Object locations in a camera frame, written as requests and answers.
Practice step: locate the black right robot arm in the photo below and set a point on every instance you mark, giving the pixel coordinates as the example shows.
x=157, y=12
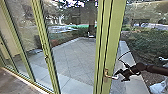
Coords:
x=156, y=70

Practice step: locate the outdoor green shrub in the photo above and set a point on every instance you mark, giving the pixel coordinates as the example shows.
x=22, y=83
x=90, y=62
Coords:
x=146, y=43
x=63, y=36

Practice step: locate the dark tree trunk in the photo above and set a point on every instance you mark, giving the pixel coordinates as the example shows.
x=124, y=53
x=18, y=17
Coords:
x=91, y=16

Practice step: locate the pale low stone structure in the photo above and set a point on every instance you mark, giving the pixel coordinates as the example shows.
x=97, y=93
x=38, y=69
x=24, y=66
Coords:
x=58, y=29

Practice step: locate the green framed glass wall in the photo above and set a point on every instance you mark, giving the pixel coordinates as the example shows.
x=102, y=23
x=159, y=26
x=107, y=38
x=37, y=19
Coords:
x=42, y=33

